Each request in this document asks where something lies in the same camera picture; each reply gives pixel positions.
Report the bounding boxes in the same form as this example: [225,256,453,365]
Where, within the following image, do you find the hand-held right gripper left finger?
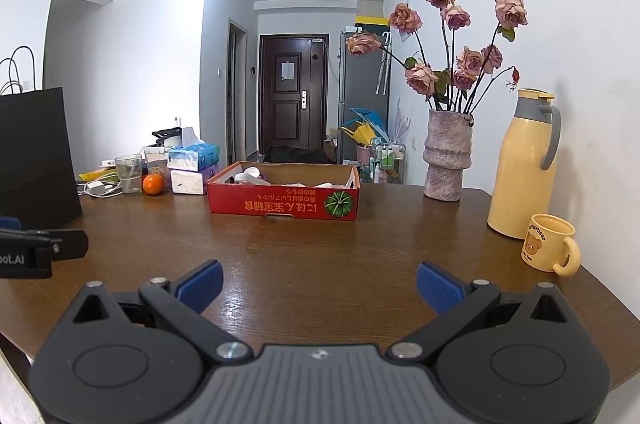
[72,260,253,362]

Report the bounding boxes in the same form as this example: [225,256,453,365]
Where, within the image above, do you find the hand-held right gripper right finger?
[389,261,571,361]

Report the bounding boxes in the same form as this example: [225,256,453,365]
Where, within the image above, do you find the orange cardboard box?
[206,161,361,222]

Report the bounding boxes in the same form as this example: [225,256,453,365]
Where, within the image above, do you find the black paper bag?
[0,45,83,230]

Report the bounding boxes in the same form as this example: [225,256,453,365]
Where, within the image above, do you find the glass of drink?
[115,153,143,196]

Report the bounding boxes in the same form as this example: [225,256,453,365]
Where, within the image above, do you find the purple tissue pack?
[170,163,221,196]

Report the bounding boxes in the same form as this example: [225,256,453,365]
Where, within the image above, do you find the yellow bear mug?
[520,213,582,278]

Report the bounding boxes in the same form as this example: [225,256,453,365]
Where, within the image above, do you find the white lidded container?
[144,145,170,177]

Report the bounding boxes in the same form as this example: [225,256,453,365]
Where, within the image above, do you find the metal storage rack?
[370,143,406,185]

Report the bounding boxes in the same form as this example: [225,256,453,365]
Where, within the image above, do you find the blue tissue pack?
[167,126,221,171]

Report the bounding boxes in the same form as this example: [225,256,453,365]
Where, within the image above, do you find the pink textured vase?
[423,109,474,202]

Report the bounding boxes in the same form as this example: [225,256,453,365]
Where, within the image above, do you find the yellow thermos jug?
[487,88,562,240]

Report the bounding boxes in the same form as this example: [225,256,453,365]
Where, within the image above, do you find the black folded device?
[152,128,182,148]

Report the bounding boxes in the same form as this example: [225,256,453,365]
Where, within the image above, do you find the pale purple clothes hanger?
[395,99,412,145]

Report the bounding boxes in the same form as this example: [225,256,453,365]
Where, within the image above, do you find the yellow watering can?
[340,126,376,145]

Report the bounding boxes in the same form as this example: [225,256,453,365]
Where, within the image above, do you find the blue dustpan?
[348,106,387,137]

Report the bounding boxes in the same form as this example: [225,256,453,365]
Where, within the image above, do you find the dark brown door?
[258,34,330,155]

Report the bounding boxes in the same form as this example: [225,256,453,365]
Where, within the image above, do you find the grey refrigerator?
[339,29,390,165]

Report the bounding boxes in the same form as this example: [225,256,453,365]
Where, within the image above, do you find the dried rose bouquet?
[346,0,528,114]

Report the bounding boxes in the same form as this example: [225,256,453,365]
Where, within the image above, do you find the hanging folded umbrellas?
[376,31,392,96]

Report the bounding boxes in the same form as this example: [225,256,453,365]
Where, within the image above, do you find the black and yellow box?
[355,15,390,32]

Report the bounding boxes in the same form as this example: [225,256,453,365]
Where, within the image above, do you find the white charger with cable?
[77,179,123,199]

